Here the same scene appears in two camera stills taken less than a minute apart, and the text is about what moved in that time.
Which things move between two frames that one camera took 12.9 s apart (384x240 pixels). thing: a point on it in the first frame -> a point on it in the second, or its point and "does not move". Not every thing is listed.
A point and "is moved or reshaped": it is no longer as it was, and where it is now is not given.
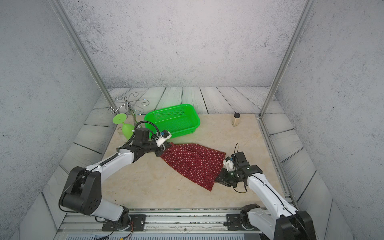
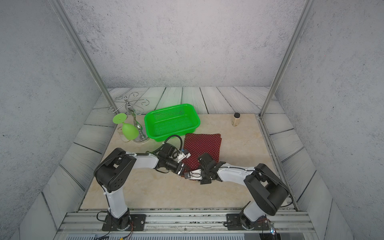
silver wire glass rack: [129, 104] does not move
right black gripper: [222, 179] -> [205, 181]
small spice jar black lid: [236, 120] does not move
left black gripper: [161, 149] -> [179, 168]
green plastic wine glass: [127, 130] does not move
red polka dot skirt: [201, 165] is moved or reshaped
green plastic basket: [177, 120] does not move
